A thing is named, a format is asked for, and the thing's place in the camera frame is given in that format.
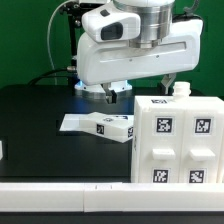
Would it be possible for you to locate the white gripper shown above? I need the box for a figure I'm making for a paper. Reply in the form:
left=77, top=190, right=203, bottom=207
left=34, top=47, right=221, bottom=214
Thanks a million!
left=77, top=19, right=203, bottom=104

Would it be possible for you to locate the small white cabinet panel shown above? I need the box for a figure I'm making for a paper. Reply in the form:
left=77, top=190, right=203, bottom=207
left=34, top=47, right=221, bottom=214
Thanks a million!
left=138, top=107, right=183, bottom=183

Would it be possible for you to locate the white cabinet top block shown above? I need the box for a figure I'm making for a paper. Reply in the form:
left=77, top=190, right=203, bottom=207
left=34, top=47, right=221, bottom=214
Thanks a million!
left=78, top=111, right=136, bottom=144

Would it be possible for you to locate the white cabinet body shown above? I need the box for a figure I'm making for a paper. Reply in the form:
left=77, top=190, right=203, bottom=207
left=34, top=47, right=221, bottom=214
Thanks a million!
left=131, top=82, right=224, bottom=184

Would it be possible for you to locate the white cabinet door panel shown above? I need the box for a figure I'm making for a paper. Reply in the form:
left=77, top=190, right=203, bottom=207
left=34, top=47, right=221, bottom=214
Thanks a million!
left=179, top=108, right=224, bottom=184

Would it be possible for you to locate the flat white base sheet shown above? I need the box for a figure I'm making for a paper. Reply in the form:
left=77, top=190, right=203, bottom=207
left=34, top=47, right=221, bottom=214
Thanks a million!
left=60, top=114, right=133, bottom=131

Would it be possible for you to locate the white front fence bar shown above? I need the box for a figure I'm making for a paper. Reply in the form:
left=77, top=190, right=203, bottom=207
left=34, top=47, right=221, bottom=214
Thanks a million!
left=0, top=183, right=224, bottom=212

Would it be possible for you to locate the white left edge block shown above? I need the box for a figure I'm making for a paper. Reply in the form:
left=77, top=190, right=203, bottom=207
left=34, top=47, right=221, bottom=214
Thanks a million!
left=0, top=140, right=3, bottom=160

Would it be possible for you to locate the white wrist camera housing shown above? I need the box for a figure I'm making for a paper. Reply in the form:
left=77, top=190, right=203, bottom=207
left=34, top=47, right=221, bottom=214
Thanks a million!
left=82, top=4, right=140, bottom=43

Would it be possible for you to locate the black cable bundle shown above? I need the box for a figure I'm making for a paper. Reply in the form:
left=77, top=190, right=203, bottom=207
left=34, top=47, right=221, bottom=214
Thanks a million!
left=27, top=68, right=81, bottom=86

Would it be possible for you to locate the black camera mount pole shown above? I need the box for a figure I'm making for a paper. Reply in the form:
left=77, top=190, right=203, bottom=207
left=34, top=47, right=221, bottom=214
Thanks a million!
left=59, top=1, right=83, bottom=87

